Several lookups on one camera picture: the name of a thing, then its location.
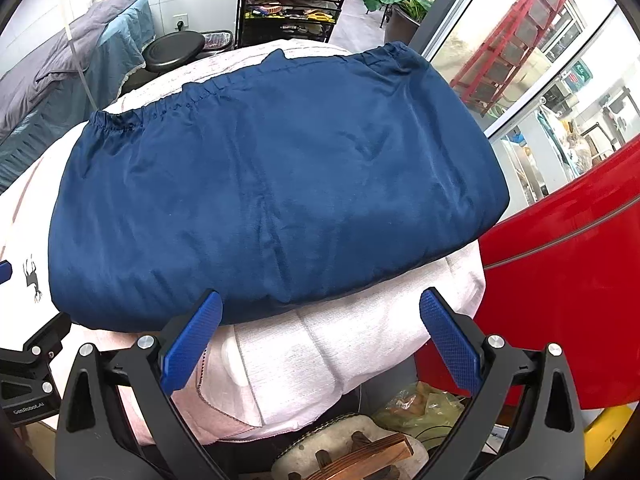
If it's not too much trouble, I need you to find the navy blue garment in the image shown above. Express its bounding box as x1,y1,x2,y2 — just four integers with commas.
48,42,510,332

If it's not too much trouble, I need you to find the black wire shelf rack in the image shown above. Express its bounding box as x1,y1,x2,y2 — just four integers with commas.
234,0,345,48

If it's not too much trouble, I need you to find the yellow box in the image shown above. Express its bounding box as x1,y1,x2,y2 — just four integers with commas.
585,405,634,470

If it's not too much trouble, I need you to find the green potted plant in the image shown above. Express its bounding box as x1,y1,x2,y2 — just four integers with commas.
363,0,435,44

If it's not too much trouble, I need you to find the wooden sandal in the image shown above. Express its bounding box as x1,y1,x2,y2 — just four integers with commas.
271,415,428,479

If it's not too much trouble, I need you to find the black round stool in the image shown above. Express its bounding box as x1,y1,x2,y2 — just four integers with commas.
120,30,233,94

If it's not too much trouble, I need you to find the red metal ladder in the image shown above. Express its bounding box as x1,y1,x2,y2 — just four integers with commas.
449,0,567,116

